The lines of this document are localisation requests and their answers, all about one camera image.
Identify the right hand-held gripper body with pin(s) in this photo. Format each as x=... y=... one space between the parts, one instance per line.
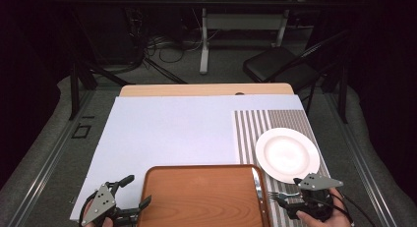
x=319 y=182

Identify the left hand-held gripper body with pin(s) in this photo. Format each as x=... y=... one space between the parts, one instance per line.
x=100 y=204

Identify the silver fork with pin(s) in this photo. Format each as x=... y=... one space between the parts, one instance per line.
x=278 y=195

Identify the white round plate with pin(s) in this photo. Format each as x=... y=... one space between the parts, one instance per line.
x=286 y=153

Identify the silver knife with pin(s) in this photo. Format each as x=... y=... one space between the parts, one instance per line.
x=258 y=184

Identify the brown wood-grain tray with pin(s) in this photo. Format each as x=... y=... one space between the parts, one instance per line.
x=196 y=197

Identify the person's left hand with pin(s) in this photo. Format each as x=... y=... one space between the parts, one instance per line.
x=106 y=223

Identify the person's right hand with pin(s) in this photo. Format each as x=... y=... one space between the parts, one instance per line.
x=314 y=223

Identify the white table cover sheet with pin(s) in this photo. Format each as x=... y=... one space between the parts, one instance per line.
x=164 y=132

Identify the brown striped placemat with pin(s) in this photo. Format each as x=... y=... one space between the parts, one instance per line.
x=252 y=135

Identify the black metal stand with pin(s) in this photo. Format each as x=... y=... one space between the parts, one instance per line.
x=74 y=89
x=342 y=96

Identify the light wooden table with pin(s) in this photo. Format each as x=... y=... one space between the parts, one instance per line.
x=196 y=89

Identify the black folding chair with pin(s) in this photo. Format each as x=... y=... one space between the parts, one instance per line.
x=272 y=63

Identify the white metal-legged desk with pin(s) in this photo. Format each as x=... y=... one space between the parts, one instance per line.
x=204 y=40

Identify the black floor socket frame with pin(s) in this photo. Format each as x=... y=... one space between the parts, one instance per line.
x=81 y=131

